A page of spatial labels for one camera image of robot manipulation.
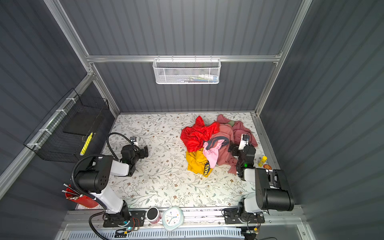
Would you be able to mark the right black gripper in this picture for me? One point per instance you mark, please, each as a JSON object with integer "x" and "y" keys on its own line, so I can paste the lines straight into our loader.
{"x": 237, "y": 148}

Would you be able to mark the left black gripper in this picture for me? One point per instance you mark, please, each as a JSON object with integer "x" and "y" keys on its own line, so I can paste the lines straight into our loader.
{"x": 142, "y": 151}

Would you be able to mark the yellow t-shirt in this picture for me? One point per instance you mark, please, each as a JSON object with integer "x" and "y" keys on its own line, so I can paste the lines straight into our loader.
{"x": 198, "y": 163}

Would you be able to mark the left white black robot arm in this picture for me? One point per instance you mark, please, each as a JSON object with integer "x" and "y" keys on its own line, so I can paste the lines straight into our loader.
{"x": 90, "y": 177}

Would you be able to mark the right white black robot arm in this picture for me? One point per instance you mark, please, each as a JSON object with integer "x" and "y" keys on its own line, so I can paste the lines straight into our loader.
{"x": 272, "y": 190}

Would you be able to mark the dusty pink cloth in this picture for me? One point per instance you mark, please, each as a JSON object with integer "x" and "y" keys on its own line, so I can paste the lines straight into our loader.
{"x": 230, "y": 133}

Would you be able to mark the light pink cloth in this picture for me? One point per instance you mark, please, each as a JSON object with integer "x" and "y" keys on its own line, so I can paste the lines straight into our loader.
{"x": 211, "y": 151}

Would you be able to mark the red cloth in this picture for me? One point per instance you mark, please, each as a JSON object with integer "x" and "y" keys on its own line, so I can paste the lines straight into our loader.
{"x": 195, "y": 136}

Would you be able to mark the yellow glue bottle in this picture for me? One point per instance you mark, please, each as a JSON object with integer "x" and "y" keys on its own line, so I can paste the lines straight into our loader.
{"x": 262, "y": 161}

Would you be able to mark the floral table mat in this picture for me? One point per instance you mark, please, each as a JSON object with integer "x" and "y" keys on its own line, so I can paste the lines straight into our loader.
{"x": 162, "y": 179}

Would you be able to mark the yellow green marker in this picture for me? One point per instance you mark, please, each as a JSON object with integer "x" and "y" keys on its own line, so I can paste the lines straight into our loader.
{"x": 86, "y": 144}

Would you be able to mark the pink black mug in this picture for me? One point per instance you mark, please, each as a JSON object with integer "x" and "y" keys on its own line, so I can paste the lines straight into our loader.
{"x": 153, "y": 215}

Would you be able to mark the red pencil cup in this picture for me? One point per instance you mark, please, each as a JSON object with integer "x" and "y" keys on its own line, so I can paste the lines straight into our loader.
{"x": 74, "y": 196}

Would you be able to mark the mint green alarm clock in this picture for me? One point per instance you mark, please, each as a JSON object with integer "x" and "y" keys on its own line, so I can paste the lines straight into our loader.
{"x": 172, "y": 218}

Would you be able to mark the black wire wall basket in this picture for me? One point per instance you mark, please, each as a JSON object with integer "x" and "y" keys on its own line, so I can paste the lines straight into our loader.
{"x": 62, "y": 137}

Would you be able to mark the white wire wall basket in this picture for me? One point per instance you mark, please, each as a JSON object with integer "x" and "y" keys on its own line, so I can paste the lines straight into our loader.
{"x": 187, "y": 72}

